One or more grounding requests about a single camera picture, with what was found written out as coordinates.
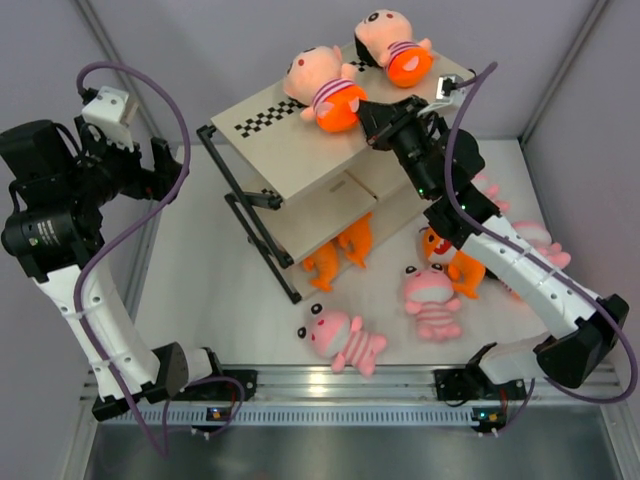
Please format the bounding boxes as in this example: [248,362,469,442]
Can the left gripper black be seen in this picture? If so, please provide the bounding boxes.
[63,117,186,210]

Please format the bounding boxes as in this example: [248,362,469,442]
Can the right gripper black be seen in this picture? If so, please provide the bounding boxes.
[353,95,436,201]

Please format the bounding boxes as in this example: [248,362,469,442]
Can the boy doll orange shorts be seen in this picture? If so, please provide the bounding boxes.
[282,42,370,134]

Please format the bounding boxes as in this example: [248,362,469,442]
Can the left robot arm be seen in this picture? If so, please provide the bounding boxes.
[1,118,226,421]

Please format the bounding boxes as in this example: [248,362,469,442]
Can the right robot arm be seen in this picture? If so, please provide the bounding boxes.
[357,96,630,397]

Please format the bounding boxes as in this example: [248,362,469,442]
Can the boy doll on shelf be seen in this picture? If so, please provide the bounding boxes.
[354,9,434,88]

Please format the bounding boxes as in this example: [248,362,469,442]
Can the beige three-tier shelf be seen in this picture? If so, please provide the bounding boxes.
[195,41,478,305]

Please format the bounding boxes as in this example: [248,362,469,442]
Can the orange shark plush under shelf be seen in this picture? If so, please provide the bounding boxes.
[302,241,340,292]

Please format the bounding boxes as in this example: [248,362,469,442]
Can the pink striped frog plush back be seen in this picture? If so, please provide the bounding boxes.
[472,174,510,213]

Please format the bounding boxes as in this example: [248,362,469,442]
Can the pink striped frog plush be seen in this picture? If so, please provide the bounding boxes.
[403,263,462,342]
[296,303,388,378]
[472,174,510,213]
[512,221,571,269]

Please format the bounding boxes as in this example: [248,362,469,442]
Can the orange shark plush on floor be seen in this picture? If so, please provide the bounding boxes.
[420,227,486,299]

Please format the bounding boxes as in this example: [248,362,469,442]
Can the pink striped frog plush middle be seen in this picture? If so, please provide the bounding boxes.
[403,263,462,342]

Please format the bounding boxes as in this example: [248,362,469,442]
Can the pink striped frog plush right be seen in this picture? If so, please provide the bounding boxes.
[512,221,571,269]

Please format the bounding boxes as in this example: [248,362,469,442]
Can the pink striped frog plush front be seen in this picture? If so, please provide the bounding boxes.
[296,303,388,378]

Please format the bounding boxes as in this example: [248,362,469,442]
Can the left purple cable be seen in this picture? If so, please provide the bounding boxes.
[75,60,246,459]

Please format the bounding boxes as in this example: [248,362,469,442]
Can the purple cable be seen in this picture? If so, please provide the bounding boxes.
[75,60,246,459]
[442,61,640,436]

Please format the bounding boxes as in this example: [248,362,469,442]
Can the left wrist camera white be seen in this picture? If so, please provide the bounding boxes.
[81,86,139,150]

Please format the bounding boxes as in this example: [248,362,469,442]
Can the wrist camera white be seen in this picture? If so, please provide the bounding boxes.
[433,74,466,110]
[81,86,139,150]

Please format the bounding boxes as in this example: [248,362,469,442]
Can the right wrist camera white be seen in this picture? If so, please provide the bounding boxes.
[433,74,466,110]

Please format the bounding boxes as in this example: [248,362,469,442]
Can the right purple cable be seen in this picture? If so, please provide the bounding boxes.
[442,61,640,436]

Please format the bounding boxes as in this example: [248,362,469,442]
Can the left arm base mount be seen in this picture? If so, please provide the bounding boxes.
[173,369,258,403]

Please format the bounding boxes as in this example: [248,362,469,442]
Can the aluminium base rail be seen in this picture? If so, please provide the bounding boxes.
[231,364,623,403]

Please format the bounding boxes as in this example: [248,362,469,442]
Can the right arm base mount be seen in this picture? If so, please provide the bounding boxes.
[433,367,500,403]

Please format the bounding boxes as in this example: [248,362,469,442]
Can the slotted cable duct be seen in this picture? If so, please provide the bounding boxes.
[140,404,485,427]

